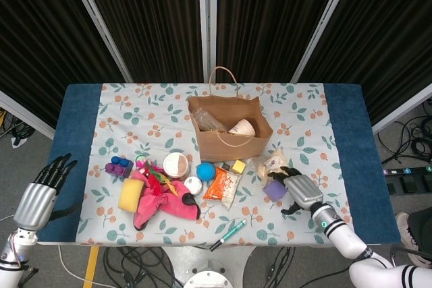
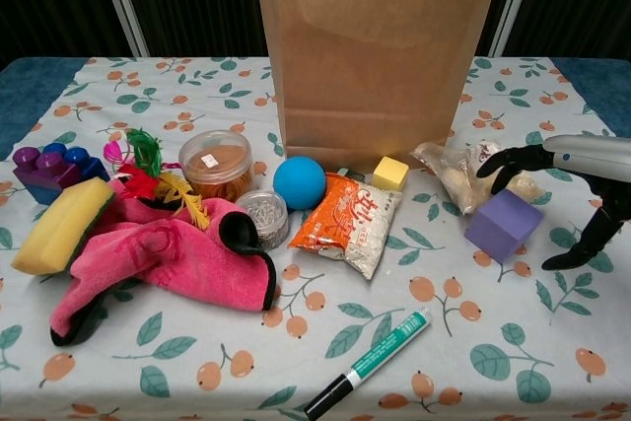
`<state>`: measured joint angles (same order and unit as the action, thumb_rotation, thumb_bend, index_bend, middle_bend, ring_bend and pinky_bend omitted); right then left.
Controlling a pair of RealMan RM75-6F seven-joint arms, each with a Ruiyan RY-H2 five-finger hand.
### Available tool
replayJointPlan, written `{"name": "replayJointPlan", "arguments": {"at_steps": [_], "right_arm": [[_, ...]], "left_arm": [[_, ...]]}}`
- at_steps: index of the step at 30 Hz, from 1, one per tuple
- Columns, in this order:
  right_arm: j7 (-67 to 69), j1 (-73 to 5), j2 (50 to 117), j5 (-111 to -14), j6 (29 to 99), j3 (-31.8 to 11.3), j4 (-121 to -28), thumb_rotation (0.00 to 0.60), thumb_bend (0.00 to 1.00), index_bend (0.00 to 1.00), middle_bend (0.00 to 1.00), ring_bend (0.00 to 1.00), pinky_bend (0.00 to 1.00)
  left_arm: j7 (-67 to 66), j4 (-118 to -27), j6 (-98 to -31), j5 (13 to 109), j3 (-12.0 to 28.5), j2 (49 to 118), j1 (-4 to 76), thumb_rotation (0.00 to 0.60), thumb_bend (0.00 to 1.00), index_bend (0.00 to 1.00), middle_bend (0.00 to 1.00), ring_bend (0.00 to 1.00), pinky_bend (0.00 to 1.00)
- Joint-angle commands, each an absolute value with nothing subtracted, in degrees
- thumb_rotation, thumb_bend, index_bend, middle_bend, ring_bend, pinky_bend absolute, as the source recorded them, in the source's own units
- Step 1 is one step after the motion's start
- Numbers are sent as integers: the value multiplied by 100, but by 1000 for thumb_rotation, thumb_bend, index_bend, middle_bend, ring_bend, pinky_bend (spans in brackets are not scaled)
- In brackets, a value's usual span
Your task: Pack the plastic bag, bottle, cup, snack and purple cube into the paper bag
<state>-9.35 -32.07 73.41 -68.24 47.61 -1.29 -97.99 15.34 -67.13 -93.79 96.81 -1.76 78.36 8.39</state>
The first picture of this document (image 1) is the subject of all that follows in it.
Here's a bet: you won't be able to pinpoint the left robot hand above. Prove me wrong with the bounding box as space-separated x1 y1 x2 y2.
13 153 82 231

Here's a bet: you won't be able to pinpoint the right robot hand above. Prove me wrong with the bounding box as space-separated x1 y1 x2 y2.
268 166 324 215

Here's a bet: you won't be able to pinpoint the purple foam cube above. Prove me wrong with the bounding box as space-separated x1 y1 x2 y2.
262 179 288 200

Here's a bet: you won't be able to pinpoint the green marker pen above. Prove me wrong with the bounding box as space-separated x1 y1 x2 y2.
209 219 248 252

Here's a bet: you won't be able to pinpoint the white paper cup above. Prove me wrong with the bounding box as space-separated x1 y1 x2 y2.
227 119 256 136

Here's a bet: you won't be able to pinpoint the grey round robot base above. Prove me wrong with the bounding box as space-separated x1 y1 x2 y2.
184 260 234 288

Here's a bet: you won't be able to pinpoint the clear bag of white snacks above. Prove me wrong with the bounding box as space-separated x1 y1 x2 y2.
246 148 292 188

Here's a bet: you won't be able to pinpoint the orange snack packet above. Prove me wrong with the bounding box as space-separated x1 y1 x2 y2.
202 167 243 210

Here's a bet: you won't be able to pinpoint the brown paper bag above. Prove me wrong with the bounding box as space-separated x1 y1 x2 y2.
187 66 273 163

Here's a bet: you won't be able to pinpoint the purple toy brick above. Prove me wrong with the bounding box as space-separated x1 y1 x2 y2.
105 162 125 178

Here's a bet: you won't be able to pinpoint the yellow sponge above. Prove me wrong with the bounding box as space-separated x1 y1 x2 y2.
117 178 145 213

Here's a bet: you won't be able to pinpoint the blue table cover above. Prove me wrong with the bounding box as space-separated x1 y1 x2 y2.
36 82 399 245

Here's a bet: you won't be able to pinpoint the blue toy brick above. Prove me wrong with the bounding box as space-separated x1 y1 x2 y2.
112 155 134 179

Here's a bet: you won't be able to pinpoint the blue ball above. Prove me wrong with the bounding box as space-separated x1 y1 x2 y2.
196 162 216 181

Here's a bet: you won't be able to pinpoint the black power strip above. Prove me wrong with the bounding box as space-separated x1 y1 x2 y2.
383 165 432 177

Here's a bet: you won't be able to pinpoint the small clear pin container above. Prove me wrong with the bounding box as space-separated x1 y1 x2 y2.
184 176 203 194

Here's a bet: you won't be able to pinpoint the white black sneaker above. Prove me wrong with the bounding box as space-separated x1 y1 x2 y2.
395 212 429 265

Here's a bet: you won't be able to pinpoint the person leg dark trousers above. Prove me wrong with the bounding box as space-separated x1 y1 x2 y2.
406 206 432 252

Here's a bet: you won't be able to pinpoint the colourful feather shuttlecock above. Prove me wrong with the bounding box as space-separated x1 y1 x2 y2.
143 161 179 198

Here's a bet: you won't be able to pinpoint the pink cloth with black edge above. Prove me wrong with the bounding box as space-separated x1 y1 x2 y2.
130 169 203 232

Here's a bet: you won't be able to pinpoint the round white container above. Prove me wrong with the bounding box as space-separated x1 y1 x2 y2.
163 152 192 181

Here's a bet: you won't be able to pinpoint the floral tablecloth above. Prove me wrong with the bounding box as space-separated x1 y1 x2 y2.
76 82 358 247

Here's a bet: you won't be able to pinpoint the white floor cable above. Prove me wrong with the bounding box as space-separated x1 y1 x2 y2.
57 243 104 287

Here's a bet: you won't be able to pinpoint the black floor cable bundle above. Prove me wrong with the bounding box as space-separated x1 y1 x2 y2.
263 246 298 288
103 246 185 288
377 112 432 167
0 107 34 149

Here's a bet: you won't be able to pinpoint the black partition panel white frame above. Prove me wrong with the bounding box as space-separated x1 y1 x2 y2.
202 0 358 83
292 0 432 134
63 0 212 83
0 0 132 140

